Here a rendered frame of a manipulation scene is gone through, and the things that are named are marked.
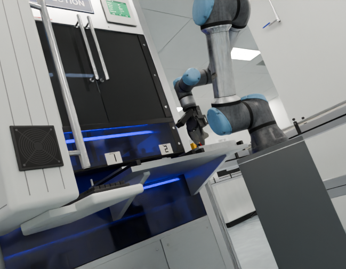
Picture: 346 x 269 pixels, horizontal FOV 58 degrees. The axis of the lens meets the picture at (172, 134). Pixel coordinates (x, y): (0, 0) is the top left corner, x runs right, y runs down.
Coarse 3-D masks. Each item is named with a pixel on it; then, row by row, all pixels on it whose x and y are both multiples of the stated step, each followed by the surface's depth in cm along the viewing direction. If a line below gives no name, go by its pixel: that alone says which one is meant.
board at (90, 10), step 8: (32, 0) 160; (48, 0) 166; (56, 0) 169; (64, 0) 172; (72, 0) 176; (80, 0) 179; (88, 0) 183; (64, 8) 170; (72, 8) 173; (80, 8) 177; (88, 8) 181
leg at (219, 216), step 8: (208, 184) 205; (208, 192) 204; (216, 200) 204; (216, 208) 202; (216, 216) 201; (224, 224) 200; (224, 232) 198; (224, 240) 198; (232, 248) 196; (232, 256) 195
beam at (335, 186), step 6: (324, 180) 202; (330, 180) 199; (336, 180) 196; (342, 180) 193; (330, 186) 199; (336, 186) 196; (342, 186) 193; (330, 192) 199; (336, 192) 196; (342, 192) 194; (330, 198) 200
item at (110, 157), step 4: (112, 152) 154; (116, 152) 155; (108, 156) 152; (112, 156) 153; (116, 156) 154; (120, 156) 156; (108, 160) 151; (112, 160) 152; (120, 160) 155; (108, 164) 150
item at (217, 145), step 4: (232, 140) 153; (212, 144) 143; (216, 144) 145; (220, 144) 147; (224, 144) 148; (228, 144) 150; (232, 144) 152; (236, 144) 154; (196, 148) 139; (204, 148) 139; (208, 148) 141; (212, 148) 142; (216, 148) 144; (220, 148) 146
